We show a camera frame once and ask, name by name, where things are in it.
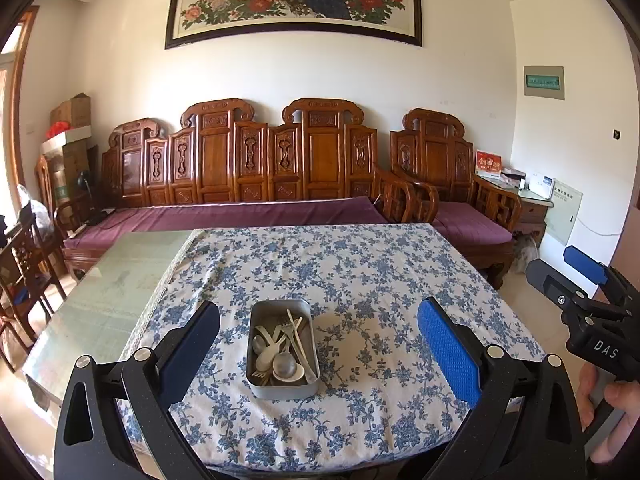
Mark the stacked cardboard boxes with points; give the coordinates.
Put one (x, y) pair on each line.
(72, 170)

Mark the black desk lamp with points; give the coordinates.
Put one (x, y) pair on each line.
(84, 180)

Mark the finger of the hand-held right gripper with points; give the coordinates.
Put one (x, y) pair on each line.
(585, 265)
(550, 280)

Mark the white flat box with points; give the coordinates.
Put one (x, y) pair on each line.
(70, 139)

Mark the blue floral tablecloth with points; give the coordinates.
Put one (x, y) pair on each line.
(325, 260)

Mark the dark wooden dining chair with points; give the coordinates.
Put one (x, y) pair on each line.
(10, 290)
(30, 255)

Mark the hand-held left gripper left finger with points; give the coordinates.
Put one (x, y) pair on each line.
(192, 350)

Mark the grey wall fuse panel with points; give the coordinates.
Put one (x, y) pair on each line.
(544, 82)

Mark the long carved wooden sofa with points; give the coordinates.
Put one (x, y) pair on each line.
(215, 160)

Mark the tissue box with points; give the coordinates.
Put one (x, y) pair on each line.
(512, 176)

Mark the wooden side table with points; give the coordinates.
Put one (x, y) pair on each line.
(532, 212)

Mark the white plastic bag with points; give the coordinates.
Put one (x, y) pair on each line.
(35, 207)

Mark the purple armchair cushion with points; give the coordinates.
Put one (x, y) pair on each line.
(470, 225)

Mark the white desk telephone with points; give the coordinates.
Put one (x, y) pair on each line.
(541, 186)

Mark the grey fluffy heap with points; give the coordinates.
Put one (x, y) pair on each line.
(526, 251)

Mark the brown cardboard box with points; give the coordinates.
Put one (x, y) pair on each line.
(72, 111)

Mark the purple sofa cushion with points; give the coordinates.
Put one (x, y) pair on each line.
(225, 215)

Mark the white wall cabinet door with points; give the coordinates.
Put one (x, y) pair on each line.
(564, 212)

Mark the white plastic spoon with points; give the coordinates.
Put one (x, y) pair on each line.
(265, 360)
(299, 374)

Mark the framed peacock flower painting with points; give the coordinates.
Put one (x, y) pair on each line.
(300, 0)

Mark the person's right hand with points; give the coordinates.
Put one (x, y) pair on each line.
(630, 405)

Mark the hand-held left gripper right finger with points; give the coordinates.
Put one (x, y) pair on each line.
(447, 350)

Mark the red decoration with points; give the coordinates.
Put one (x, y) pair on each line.
(59, 130)

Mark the carved wooden armchair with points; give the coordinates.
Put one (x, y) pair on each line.
(440, 155)

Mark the wooden door frame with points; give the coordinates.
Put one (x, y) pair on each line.
(20, 85)

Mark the rectangular metal tin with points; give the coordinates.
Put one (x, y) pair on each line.
(280, 393)

